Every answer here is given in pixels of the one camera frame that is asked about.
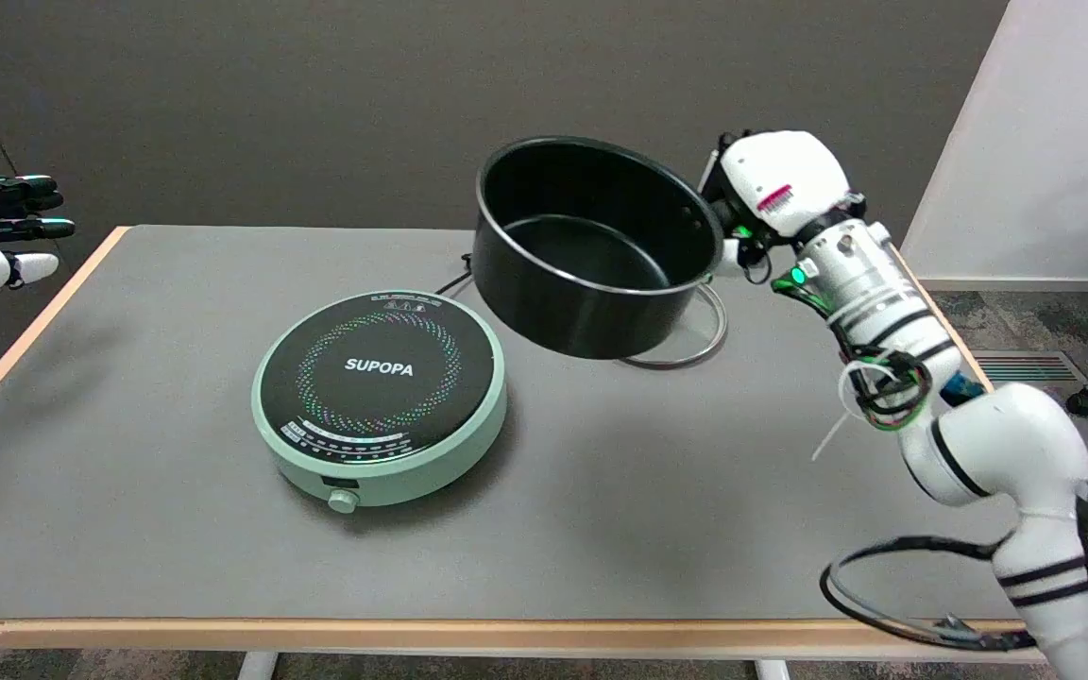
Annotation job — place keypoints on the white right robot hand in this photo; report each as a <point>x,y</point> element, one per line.
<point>780,179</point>

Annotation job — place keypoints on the floor vent grille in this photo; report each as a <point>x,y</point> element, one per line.
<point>1026,366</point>

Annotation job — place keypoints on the grey table mat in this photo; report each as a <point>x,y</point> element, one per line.
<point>176,472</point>

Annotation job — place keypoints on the black soup pot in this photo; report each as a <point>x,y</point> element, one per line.
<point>582,302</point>

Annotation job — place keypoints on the glass pot lid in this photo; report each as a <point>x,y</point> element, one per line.
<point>720,331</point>

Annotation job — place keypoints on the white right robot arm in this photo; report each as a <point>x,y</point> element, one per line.
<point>1007,444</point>

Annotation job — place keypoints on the green round induction stove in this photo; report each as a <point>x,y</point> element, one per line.
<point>379,397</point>

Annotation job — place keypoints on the white table leg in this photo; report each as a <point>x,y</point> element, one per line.
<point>773,670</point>
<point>257,666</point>

